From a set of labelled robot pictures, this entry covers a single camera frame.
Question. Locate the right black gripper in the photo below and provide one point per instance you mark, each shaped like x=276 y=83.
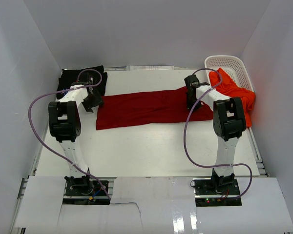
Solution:
x=189 y=106

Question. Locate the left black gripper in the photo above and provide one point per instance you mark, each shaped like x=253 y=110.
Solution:
x=97 y=101

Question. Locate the red t shirt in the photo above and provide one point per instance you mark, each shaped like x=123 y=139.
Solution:
x=126 y=110

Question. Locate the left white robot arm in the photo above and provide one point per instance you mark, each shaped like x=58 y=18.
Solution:
x=65 y=126

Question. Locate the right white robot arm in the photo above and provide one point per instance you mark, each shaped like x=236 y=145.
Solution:
x=228 y=123

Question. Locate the folded black t shirt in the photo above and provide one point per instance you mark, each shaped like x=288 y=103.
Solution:
x=68 y=77

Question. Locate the orange t shirt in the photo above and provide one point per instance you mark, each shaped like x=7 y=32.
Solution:
x=229 y=88

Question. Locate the white papers at back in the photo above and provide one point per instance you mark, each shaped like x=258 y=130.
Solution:
x=149 y=68

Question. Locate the white plastic basket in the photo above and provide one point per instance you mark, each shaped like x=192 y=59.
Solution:
x=233 y=66

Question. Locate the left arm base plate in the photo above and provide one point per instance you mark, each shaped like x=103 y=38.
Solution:
x=86 y=191

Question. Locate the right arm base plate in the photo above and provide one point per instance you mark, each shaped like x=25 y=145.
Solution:
x=208 y=196

